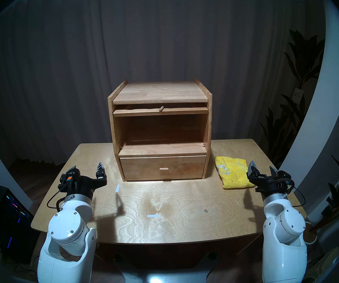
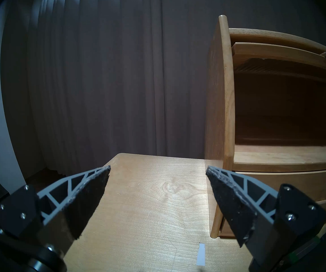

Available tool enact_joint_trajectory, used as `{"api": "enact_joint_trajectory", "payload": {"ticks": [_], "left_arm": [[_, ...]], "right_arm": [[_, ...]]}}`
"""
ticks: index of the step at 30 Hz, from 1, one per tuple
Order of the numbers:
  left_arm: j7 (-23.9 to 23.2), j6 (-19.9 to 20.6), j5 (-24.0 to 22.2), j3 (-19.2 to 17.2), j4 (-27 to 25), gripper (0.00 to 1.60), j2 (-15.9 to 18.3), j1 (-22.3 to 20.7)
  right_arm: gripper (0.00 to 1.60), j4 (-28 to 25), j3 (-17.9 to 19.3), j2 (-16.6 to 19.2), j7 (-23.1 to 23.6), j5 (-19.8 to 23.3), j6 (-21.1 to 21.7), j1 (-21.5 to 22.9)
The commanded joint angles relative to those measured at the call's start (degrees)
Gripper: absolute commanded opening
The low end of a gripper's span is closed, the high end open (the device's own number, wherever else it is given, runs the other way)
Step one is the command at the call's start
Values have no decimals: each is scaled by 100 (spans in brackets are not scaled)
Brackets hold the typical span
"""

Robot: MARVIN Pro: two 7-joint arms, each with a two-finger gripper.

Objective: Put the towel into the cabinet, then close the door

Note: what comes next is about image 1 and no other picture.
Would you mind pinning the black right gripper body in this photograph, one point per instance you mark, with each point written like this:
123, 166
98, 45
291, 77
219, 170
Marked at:
266, 185

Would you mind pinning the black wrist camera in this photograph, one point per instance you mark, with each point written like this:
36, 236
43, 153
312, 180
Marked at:
70, 179
284, 177

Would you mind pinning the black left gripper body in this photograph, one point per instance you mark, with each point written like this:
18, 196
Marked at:
85, 186

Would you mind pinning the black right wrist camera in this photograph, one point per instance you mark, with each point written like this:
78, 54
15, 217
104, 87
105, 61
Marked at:
284, 177

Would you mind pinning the wooden cabinet drawer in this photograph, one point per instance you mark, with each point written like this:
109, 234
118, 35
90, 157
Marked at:
143, 167

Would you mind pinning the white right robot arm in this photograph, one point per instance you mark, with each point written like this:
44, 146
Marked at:
287, 226

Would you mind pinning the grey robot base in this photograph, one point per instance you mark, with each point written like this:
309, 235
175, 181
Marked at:
163, 275

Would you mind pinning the wooden storage cabinet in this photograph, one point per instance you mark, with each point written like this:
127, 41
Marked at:
157, 92

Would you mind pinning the wooden flip door wavy window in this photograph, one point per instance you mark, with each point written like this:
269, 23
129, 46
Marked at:
140, 112

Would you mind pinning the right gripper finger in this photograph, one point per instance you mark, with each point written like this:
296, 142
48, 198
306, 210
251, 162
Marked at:
252, 169
273, 172

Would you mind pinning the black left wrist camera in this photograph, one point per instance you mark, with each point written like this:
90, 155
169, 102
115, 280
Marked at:
70, 179

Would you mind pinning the white plant tag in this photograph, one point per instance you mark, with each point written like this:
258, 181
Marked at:
298, 96

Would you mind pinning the grey pleated curtain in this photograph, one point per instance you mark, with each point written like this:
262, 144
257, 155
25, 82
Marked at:
157, 34

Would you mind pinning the yellow towel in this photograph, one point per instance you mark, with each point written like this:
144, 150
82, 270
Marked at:
234, 173

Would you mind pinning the white round plant pot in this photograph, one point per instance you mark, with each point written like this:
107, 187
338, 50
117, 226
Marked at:
308, 236

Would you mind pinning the tall dark leafy plant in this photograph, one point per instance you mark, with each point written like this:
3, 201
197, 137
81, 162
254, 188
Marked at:
302, 67

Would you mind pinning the black computer tower RGB lights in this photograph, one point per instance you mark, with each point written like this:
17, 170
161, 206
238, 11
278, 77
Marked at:
7, 223

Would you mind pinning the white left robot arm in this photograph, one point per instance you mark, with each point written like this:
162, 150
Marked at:
69, 226

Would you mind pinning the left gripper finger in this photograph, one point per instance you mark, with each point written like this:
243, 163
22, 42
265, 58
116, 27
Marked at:
71, 171
101, 173

